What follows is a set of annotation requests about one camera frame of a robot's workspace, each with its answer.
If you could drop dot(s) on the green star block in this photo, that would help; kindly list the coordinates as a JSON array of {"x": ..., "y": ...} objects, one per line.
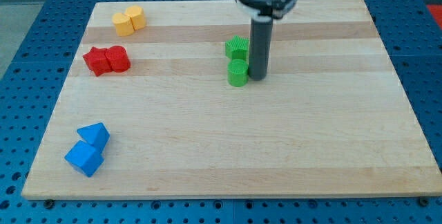
[{"x": 237, "y": 48}]

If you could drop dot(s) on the green circle block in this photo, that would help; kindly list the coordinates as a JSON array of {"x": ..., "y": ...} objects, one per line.
[{"x": 237, "y": 72}]

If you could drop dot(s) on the red circle block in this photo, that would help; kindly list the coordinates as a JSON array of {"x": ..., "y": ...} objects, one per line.
[{"x": 118, "y": 59}]

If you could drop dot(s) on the red star block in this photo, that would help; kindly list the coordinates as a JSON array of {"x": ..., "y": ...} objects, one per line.
[{"x": 97, "y": 62}]

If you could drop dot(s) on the wooden board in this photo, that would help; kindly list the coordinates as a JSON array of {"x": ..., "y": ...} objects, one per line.
[{"x": 330, "y": 120}]

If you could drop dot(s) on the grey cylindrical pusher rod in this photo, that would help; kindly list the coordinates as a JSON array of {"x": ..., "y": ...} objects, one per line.
[{"x": 259, "y": 47}]

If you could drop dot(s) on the yellow hexagon block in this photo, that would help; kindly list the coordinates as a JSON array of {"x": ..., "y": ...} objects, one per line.
[{"x": 137, "y": 16}]

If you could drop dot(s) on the yellow heart block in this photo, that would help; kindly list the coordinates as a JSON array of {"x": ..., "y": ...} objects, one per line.
[{"x": 123, "y": 25}]

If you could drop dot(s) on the blue triangle block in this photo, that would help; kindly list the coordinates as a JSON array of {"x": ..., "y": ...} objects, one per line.
[{"x": 95, "y": 135}]

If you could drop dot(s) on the blue cube block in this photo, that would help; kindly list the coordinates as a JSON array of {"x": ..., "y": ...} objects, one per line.
[{"x": 84, "y": 158}]

